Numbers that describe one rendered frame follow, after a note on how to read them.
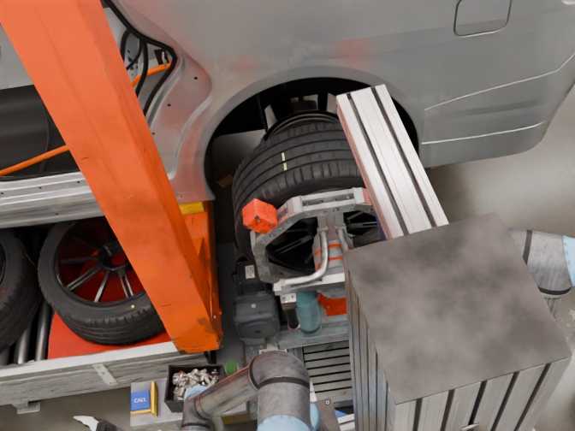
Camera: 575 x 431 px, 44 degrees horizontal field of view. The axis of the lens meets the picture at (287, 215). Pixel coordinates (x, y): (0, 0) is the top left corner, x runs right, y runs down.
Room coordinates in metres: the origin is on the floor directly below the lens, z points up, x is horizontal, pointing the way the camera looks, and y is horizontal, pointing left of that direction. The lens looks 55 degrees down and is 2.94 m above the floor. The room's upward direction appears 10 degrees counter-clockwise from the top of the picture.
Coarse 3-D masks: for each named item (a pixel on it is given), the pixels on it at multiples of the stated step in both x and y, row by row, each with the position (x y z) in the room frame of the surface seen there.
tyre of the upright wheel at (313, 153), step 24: (264, 144) 1.60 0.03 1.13; (288, 144) 1.54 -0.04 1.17; (312, 144) 1.52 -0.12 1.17; (336, 144) 1.50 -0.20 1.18; (240, 168) 1.58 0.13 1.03; (264, 168) 1.49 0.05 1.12; (288, 168) 1.44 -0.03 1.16; (312, 168) 1.41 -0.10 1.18; (336, 168) 1.40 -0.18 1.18; (240, 192) 1.49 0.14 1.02; (264, 192) 1.40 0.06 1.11; (288, 192) 1.38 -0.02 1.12; (240, 216) 1.41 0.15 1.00; (240, 240) 1.39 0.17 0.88
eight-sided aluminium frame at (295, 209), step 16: (336, 192) 1.35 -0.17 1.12; (352, 192) 1.34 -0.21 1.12; (288, 208) 1.33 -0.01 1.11; (304, 208) 1.31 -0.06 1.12; (320, 208) 1.30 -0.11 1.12; (336, 208) 1.30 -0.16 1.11; (352, 208) 1.30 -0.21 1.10; (368, 208) 1.29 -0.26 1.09; (288, 224) 1.30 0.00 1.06; (256, 240) 1.31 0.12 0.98; (256, 256) 1.31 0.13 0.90; (272, 272) 1.32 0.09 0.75; (288, 272) 1.35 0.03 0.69
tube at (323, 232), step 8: (320, 216) 1.29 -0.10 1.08; (320, 224) 1.29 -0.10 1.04; (320, 232) 1.28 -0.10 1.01; (328, 232) 1.28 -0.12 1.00; (320, 240) 1.25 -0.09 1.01; (328, 248) 1.22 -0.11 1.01; (328, 256) 1.19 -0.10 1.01; (320, 264) 1.16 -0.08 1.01; (328, 264) 1.16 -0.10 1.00; (320, 272) 1.13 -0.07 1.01; (280, 280) 1.13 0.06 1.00; (288, 280) 1.12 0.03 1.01; (296, 280) 1.12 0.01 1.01; (304, 280) 1.12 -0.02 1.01; (312, 280) 1.11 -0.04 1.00; (288, 288) 1.11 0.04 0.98
